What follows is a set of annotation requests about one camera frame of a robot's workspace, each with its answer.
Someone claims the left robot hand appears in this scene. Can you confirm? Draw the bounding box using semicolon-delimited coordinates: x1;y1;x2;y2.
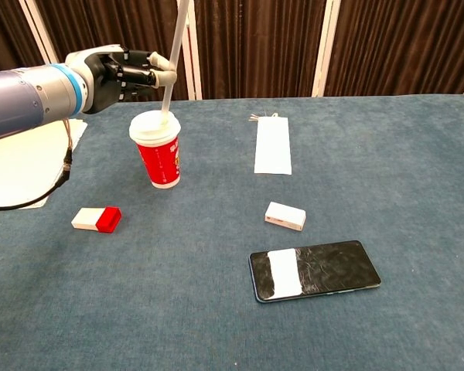
64;43;178;115

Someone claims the white plastic drinking straw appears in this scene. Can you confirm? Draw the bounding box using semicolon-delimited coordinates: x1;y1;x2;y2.
160;0;190;127

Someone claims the red cup with white lid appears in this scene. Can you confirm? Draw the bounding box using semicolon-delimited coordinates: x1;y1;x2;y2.
128;110;182;189

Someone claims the dark brown curtain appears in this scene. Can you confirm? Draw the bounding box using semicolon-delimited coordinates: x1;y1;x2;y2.
0;0;44;73
194;0;328;100
324;0;464;97
34;0;190;104

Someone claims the white paper stack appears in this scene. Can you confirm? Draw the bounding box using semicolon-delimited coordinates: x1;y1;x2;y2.
0;117;89;210

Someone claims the white and red small box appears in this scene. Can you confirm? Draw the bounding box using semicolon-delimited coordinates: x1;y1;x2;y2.
70;206;123;234

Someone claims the thin toothpick bundle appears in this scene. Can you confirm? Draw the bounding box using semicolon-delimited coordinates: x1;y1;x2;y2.
248;111;280;124

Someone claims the white paper sleeve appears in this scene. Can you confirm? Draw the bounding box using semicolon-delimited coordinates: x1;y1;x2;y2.
253;117;293;175

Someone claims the blue felt table mat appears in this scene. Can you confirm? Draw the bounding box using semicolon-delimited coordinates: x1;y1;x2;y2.
0;92;464;371

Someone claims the black smartphone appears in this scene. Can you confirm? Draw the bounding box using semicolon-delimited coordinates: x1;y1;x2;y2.
248;240;383;304

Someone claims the white frame post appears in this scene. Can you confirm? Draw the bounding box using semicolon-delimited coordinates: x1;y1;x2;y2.
176;0;203;101
311;0;342;98
18;0;60;66

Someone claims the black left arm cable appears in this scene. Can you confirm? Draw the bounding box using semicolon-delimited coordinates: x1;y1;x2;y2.
0;117;75;212

